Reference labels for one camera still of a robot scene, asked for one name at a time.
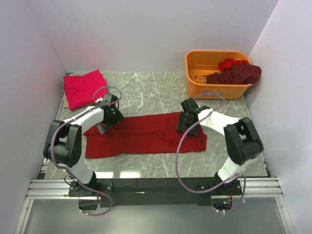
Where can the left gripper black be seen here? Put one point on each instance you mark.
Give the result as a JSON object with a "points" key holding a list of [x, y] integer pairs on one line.
{"points": [[117, 118]]}

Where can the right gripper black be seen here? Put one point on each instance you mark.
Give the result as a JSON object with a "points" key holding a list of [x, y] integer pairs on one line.
{"points": [[180, 124]]}

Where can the red t shirt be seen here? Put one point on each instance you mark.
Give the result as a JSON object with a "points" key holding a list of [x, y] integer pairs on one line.
{"points": [[150, 134]]}

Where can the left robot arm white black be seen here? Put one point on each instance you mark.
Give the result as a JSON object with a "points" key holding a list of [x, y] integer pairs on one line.
{"points": [[63, 144]]}

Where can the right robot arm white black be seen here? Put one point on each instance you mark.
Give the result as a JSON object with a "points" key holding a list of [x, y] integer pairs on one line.
{"points": [[243, 142]]}

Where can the folded pink t shirt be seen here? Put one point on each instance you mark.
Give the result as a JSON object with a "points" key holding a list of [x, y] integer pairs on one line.
{"points": [[83, 89]]}

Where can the orange plastic basket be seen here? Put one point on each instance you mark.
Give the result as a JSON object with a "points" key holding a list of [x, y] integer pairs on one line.
{"points": [[201, 63]]}

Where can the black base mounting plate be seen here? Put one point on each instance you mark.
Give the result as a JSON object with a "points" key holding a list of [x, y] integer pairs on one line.
{"points": [[152, 191]]}

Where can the bright red cloth in basket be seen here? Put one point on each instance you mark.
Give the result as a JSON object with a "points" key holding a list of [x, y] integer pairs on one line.
{"points": [[229, 62]]}

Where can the dark maroon t shirt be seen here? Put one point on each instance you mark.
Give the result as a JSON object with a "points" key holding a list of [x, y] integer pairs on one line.
{"points": [[242, 74]]}

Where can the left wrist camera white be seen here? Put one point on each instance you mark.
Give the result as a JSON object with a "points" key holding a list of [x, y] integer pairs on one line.
{"points": [[97, 101]]}

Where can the aluminium rail frame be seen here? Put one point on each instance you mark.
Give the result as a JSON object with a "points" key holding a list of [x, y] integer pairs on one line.
{"points": [[57, 189]]}

